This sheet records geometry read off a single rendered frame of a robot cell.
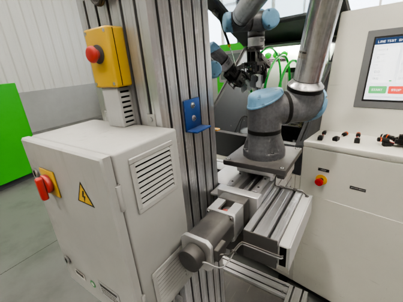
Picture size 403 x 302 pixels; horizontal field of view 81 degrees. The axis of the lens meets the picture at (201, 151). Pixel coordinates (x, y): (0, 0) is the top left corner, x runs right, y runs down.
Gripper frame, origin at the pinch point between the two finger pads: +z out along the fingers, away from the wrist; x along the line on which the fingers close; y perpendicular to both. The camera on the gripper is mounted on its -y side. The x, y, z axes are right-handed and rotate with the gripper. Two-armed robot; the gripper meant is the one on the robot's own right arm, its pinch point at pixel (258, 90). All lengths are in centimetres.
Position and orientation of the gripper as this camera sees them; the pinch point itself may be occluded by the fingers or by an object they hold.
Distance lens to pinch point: 126.1
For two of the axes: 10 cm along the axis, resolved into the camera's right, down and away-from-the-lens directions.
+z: 0.8, 9.3, 3.5
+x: 7.2, 1.9, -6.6
